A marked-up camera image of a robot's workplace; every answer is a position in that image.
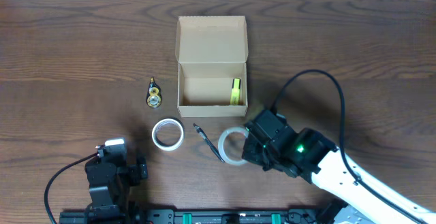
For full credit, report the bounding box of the black pen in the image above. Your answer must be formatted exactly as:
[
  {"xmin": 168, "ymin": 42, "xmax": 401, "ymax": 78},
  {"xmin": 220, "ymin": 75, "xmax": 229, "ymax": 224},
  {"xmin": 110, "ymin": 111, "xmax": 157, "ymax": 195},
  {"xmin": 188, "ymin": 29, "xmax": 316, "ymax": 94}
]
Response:
[{"xmin": 193, "ymin": 123, "xmax": 225, "ymax": 163}]

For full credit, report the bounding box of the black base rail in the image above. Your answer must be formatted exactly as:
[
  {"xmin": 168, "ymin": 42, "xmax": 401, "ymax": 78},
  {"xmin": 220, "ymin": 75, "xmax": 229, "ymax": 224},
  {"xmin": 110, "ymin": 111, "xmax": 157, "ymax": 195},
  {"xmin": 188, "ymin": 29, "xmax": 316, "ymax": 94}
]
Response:
[{"xmin": 59, "ymin": 209, "xmax": 338, "ymax": 224}]

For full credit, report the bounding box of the open cardboard box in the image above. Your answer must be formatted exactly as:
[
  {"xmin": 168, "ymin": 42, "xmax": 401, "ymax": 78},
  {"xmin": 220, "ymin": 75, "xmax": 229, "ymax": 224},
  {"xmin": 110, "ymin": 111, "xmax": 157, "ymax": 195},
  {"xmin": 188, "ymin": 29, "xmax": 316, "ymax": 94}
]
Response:
[{"xmin": 175, "ymin": 16, "xmax": 249, "ymax": 118}]

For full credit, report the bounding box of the clear tape roll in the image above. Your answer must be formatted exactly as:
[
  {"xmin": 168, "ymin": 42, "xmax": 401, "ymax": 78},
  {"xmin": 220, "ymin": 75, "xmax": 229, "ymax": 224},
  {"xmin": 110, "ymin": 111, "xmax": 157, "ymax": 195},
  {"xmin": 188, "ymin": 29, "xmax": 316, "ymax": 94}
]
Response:
[{"xmin": 218, "ymin": 127, "xmax": 249, "ymax": 166}]

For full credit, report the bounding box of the white tape roll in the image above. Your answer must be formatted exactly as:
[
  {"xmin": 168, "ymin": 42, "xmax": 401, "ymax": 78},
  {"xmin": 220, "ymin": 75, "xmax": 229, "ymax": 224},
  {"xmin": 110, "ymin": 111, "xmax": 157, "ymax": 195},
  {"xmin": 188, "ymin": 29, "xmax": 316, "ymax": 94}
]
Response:
[{"xmin": 151, "ymin": 118, "xmax": 185, "ymax": 152}]

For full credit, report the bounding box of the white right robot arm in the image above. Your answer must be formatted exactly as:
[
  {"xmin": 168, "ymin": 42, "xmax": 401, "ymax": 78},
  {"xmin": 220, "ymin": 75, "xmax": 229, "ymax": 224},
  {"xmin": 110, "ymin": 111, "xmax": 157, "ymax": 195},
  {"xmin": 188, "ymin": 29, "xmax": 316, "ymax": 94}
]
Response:
[{"xmin": 243, "ymin": 126, "xmax": 435, "ymax": 223}]

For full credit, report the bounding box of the black yellow correction tape dispenser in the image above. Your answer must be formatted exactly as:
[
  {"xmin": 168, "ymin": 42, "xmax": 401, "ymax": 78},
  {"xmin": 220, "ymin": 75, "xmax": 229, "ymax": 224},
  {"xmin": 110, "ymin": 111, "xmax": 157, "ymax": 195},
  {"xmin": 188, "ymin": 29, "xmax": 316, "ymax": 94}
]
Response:
[{"xmin": 146, "ymin": 77, "xmax": 162, "ymax": 108}]

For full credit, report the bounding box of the yellow highlighter marker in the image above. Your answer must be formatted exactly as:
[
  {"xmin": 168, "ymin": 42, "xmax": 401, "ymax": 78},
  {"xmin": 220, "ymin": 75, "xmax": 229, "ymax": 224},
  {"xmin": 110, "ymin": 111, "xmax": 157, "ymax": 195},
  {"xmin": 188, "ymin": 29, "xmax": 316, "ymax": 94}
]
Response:
[{"xmin": 230, "ymin": 78, "xmax": 241, "ymax": 106}]

